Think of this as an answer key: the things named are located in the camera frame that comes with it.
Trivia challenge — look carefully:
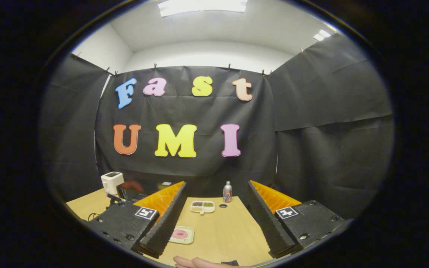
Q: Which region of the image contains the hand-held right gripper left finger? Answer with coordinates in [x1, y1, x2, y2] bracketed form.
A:
[86, 181, 187, 259]

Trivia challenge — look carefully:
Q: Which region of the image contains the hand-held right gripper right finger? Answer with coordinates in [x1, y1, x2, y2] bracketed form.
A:
[245, 180, 349, 259]

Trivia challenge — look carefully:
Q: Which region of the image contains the black electric oven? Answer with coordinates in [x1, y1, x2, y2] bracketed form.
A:
[116, 181, 179, 205]

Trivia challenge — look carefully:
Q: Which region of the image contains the cream square plate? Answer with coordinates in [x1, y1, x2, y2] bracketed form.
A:
[169, 226, 195, 245]

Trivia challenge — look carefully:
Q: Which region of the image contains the white toaster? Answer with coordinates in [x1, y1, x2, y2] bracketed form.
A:
[101, 172, 125, 196]

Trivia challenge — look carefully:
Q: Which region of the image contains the white divided snack tray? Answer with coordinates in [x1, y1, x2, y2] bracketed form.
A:
[190, 201, 216, 215]

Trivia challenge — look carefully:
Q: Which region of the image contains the small ceiling light panel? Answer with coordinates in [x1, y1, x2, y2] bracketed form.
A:
[313, 29, 332, 42]

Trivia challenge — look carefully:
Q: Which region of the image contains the large ceiling light panel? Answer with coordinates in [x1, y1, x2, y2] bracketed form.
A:
[158, 0, 248, 17]

